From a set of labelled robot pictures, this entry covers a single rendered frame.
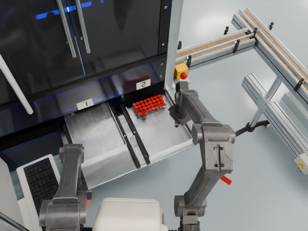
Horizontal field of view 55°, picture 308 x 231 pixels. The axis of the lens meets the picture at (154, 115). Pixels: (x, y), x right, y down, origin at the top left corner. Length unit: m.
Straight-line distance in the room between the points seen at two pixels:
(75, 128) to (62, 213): 1.00
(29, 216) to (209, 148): 1.11
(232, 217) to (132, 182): 0.83
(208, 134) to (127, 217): 0.38
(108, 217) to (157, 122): 0.84
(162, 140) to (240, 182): 1.13
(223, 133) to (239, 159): 1.86
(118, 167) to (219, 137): 0.85
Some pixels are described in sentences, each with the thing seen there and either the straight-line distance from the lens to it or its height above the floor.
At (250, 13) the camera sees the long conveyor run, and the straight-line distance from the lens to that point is 2.38.
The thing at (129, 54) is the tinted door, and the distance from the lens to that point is 1.47.
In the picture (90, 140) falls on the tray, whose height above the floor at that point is 0.88.
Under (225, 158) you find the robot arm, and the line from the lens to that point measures 0.82.
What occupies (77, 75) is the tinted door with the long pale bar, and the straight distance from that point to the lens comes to 1.46.
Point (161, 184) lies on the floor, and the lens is 2.48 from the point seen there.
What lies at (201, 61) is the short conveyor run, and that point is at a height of 0.90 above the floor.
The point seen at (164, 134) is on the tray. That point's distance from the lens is 1.66.
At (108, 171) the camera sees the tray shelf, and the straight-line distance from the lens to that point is 1.58.
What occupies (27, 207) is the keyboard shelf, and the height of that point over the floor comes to 0.80.
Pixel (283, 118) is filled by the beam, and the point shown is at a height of 0.55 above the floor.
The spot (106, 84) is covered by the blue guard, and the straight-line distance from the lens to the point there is 1.56.
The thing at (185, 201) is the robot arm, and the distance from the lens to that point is 1.08.
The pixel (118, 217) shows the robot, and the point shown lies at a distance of 0.98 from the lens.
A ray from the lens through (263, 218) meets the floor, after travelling 2.57.
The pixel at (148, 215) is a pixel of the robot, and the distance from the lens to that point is 0.99.
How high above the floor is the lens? 2.34
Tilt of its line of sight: 58 degrees down
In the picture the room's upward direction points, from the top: 3 degrees clockwise
